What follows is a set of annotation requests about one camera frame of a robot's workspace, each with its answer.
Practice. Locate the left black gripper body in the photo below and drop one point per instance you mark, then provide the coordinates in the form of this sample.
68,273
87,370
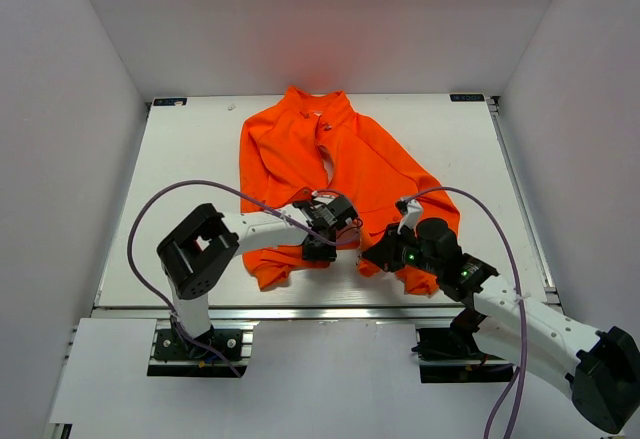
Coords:
331,235

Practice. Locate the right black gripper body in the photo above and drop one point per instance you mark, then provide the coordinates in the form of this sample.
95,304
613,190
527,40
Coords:
409,252

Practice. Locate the orange jacket pink lining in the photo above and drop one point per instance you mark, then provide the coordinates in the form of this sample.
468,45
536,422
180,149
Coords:
305,143

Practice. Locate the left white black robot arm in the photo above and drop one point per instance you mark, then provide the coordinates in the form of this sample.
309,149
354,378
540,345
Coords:
197,252

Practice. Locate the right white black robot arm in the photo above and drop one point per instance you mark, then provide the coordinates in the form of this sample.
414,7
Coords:
597,370

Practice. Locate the blue label right corner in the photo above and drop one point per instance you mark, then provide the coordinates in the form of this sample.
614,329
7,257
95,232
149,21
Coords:
467,97

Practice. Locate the blue label corner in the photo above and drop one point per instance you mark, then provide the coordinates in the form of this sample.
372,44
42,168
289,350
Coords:
169,102
467,97

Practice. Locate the blue label left corner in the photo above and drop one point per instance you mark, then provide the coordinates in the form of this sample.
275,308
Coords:
169,102

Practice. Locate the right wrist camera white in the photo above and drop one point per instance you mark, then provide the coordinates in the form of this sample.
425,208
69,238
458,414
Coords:
411,212

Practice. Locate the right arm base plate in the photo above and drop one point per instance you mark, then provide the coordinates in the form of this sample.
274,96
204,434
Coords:
446,355

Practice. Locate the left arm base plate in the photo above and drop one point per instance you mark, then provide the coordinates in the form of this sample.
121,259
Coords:
227,356

